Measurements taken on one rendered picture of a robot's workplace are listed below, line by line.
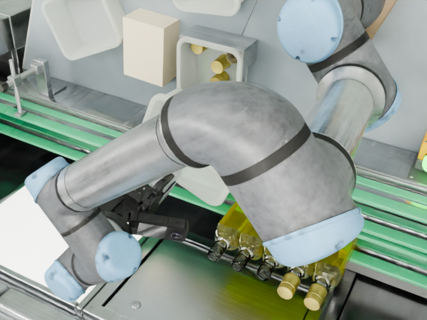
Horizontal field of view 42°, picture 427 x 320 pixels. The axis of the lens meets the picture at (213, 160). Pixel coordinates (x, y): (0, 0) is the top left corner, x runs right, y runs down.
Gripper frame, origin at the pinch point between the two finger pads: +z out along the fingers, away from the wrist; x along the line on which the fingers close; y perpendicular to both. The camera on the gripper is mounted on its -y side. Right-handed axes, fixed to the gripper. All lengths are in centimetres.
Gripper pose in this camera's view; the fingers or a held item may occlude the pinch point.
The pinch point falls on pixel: (179, 173)
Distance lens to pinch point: 118.3
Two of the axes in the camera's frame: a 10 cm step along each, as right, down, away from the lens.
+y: -8.3, -5.3, 1.6
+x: -2.5, 6.2, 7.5
